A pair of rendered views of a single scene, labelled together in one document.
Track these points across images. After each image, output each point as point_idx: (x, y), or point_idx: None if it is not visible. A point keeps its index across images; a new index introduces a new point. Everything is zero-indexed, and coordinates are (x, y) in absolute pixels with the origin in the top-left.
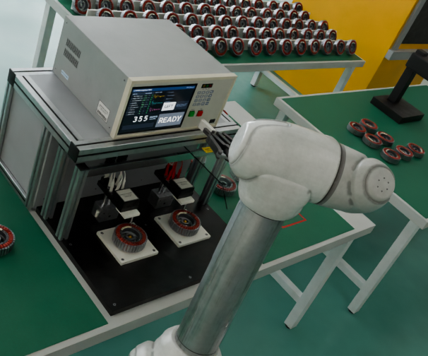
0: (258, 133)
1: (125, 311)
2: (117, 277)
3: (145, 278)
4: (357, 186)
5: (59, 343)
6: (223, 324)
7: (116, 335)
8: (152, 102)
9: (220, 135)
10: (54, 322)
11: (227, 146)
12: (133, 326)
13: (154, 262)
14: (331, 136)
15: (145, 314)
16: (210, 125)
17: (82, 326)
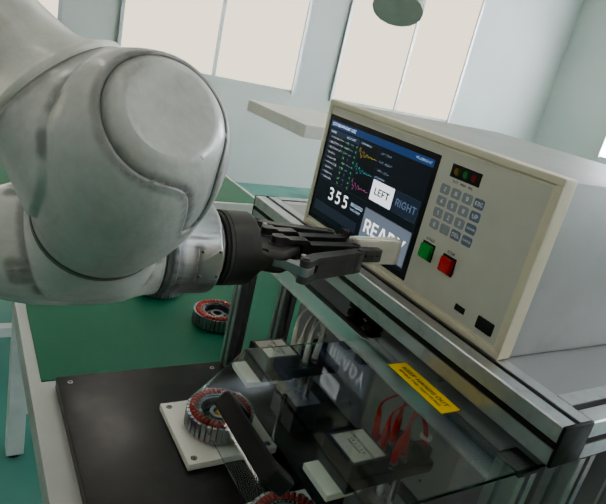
0: None
1: (59, 405)
2: (129, 398)
3: (120, 433)
4: None
5: (30, 336)
6: None
7: (28, 415)
8: (356, 165)
9: (339, 242)
10: (68, 337)
11: (284, 228)
12: (32, 431)
13: (163, 459)
14: (180, 64)
15: (38, 428)
16: (376, 239)
17: (48, 356)
